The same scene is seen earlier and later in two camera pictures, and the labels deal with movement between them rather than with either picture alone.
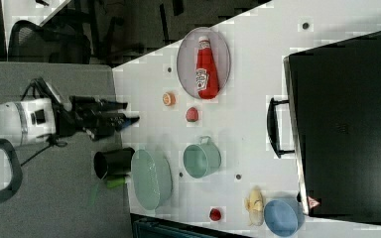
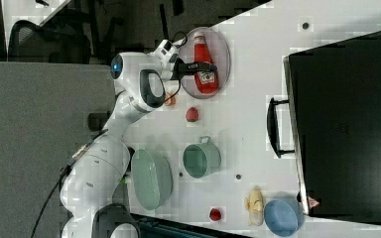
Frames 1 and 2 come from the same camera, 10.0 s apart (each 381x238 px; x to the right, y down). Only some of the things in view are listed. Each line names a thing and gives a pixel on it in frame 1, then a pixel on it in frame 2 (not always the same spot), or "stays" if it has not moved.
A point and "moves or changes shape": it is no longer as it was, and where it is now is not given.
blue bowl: [284, 216] stays
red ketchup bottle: [206, 77] moves or changes shape
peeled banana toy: [255, 205] stays
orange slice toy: [169, 99] stays
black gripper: [93, 116] → [181, 67]
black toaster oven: [342, 120] stays
